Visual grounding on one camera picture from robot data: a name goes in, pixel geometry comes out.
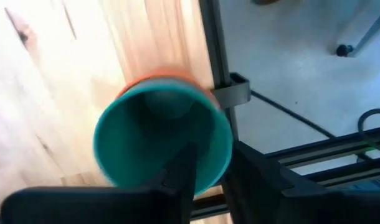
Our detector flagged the green plastic cup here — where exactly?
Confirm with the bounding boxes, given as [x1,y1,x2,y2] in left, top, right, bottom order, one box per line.
[93,77,234,197]

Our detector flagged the looped black cable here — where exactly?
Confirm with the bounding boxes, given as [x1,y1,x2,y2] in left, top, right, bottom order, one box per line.
[356,108,380,147]

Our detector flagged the orange plastic cup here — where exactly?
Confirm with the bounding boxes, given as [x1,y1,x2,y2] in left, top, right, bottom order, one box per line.
[115,73,221,110]

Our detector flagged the black aluminium rail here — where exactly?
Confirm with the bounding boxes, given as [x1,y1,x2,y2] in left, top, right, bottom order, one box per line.
[264,125,380,167]
[303,158,380,188]

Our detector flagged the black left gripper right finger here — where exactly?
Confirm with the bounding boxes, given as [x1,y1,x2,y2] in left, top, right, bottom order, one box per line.
[221,141,380,224]

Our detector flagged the grey stand leg with foot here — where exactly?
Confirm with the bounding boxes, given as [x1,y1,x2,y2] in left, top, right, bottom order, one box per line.
[335,4,380,58]

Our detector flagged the black floor cable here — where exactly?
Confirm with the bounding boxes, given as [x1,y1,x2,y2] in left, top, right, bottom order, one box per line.
[250,89,338,139]

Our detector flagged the grey metal bracket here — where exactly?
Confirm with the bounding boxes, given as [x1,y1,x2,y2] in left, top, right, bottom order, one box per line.
[210,72,252,110]

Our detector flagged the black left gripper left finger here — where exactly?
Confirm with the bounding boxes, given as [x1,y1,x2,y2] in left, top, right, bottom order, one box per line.
[0,142,199,224]

